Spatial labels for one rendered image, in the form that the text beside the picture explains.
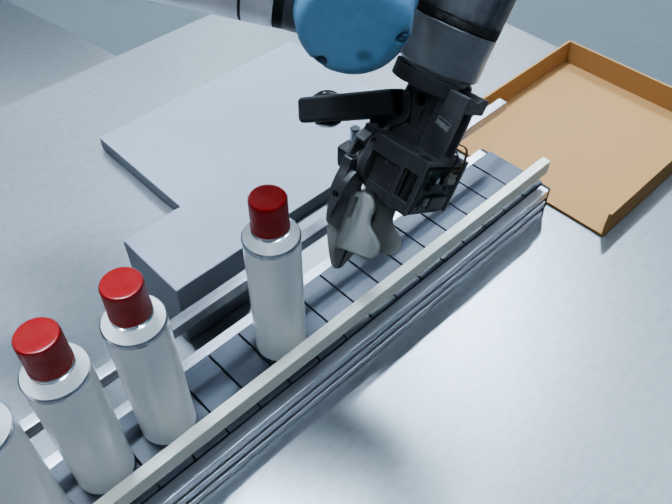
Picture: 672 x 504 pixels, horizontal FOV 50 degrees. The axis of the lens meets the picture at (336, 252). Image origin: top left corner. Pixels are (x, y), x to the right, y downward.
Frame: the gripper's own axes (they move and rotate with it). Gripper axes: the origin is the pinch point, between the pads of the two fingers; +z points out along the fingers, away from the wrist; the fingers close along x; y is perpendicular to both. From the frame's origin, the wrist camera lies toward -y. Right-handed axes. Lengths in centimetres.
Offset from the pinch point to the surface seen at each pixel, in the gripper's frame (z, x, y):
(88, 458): 15.0, -25.3, 2.1
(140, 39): 41, 120, -194
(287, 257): -2.7, -11.3, 2.8
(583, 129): -15, 50, 0
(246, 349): 12.0, -5.9, -1.6
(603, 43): -22, 228, -69
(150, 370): 6.8, -22.0, 2.2
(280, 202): -7.4, -13.2, 1.6
